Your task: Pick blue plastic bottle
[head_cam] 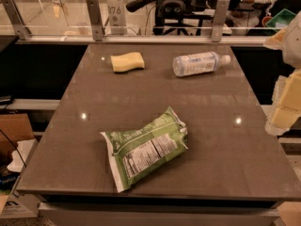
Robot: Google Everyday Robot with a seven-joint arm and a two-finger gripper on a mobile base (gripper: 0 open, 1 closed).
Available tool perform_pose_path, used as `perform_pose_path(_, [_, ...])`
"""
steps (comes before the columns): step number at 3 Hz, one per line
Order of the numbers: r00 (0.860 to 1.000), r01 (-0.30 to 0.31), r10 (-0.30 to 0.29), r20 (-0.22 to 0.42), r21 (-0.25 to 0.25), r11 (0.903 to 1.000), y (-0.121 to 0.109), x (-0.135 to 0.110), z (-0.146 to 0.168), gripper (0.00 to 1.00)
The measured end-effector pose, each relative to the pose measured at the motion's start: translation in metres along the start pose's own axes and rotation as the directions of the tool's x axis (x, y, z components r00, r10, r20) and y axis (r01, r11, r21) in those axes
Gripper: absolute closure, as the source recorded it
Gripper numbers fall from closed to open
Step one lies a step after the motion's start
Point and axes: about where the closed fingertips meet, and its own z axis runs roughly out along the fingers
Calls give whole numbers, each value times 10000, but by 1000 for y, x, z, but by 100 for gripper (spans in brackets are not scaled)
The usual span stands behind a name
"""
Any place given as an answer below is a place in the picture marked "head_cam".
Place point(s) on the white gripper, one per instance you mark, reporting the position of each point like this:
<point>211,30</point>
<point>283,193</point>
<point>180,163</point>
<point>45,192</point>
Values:
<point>293,46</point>

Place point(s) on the clear blue plastic bottle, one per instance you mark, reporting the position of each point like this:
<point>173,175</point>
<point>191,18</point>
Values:
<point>200,63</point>

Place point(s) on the green plastic bin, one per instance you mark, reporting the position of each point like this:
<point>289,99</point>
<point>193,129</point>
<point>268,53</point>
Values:
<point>281,19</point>

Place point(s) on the black chair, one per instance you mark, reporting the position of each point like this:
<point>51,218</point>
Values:
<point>169,14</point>

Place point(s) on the yellow sponge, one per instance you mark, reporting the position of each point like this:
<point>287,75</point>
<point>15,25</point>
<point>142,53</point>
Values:
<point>127,62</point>

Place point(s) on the green snack bag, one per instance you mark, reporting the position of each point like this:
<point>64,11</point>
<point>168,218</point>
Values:
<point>135,154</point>

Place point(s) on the white numbered pillar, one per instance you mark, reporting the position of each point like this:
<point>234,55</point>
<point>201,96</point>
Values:
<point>116,11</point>

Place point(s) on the white crumpled paper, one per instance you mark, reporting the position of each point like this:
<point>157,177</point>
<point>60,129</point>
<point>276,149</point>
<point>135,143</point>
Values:
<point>20,154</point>

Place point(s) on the brown cardboard box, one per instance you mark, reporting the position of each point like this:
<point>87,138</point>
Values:
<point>16,127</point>

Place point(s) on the white printed box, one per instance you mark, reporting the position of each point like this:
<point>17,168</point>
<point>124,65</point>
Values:
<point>15,205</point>

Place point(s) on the right metal bracket post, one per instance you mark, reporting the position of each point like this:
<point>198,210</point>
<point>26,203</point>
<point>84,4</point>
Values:
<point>220,14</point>

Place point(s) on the metal bracket post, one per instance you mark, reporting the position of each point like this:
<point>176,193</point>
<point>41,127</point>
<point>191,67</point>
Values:
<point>95,19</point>
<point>20,28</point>
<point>220,14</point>

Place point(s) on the middle metal bracket post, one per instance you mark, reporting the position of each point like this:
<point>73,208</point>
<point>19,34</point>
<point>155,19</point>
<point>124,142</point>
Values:
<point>95,19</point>

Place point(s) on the left metal bracket post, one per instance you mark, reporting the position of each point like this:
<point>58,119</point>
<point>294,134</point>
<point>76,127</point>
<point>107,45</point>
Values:
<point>20,28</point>

